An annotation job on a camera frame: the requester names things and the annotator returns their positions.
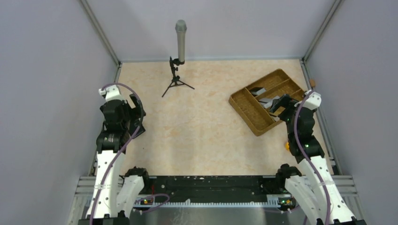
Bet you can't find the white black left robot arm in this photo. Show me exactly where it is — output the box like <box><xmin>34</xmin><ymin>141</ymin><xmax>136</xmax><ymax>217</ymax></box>
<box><xmin>78</xmin><ymin>94</ymin><xmax>151</xmax><ymax>225</ymax></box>

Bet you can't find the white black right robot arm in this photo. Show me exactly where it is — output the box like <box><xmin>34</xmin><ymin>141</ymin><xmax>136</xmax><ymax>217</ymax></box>
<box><xmin>270</xmin><ymin>91</ymin><xmax>366</xmax><ymax>225</ymax></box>

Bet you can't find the silver card stack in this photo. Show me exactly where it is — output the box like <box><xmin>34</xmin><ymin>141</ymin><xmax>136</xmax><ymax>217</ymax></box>
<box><xmin>258</xmin><ymin>96</ymin><xmax>280</xmax><ymax>109</ymax></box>

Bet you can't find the black card stack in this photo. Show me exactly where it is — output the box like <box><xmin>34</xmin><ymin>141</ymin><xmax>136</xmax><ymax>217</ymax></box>
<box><xmin>249</xmin><ymin>87</ymin><xmax>266</xmax><ymax>96</ymax></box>

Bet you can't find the red yellow emergency stop button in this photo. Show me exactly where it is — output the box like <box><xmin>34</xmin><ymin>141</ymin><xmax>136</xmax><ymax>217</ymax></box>
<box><xmin>285</xmin><ymin>142</ymin><xmax>290</xmax><ymax>151</ymax></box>

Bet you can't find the woven wicker divided tray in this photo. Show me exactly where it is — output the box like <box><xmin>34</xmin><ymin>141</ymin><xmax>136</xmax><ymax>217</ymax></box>
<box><xmin>229</xmin><ymin>68</ymin><xmax>305</xmax><ymax>136</ymax></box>

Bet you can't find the black mini tripod stand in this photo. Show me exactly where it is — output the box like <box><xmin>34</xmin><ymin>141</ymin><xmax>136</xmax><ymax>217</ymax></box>
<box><xmin>161</xmin><ymin>56</ymin><xmax>195</xmax><ymax>98</ymax></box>

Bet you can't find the grey microphone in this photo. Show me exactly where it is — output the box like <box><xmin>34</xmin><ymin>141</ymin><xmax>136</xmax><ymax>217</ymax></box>
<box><xmin>175</xmin><ymin>19</ymin><xmax>187</xmax><ymax>65</ymax></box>

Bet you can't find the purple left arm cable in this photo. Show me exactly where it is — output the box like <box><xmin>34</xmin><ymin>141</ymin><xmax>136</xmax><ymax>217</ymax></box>
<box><xmin>89</xmin><ymin>82</ymin><xmax>147</xmax><ymax>225</ymax></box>

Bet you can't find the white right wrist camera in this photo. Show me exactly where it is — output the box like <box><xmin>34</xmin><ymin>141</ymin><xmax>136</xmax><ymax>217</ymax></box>
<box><xmin>296</xmin><ymin>90</ymin><xmax>322</xmax><ymax>110</ymax></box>

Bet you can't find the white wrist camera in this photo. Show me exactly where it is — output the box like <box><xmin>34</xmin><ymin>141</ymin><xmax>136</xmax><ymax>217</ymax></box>
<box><xmin>99</xmin><ymin>85</ymin><xmax>124</xmax><ymax>102</ymax></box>
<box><xmin>296</xmin><ymin>90</ymin><xmax>322</xmax><ymax>110</ymax></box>

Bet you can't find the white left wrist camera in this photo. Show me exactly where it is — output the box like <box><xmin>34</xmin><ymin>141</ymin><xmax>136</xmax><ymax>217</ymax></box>
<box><xmin>99</xmin><ymin>85</ymin><xmax>124</xmax><ymax>102</ymax></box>

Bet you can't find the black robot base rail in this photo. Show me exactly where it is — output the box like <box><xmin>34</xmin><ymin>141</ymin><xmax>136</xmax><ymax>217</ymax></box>
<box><xmin>140</xmin><ymin>175</ymin><xmax>286</xmax><ymax>203</ymax></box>

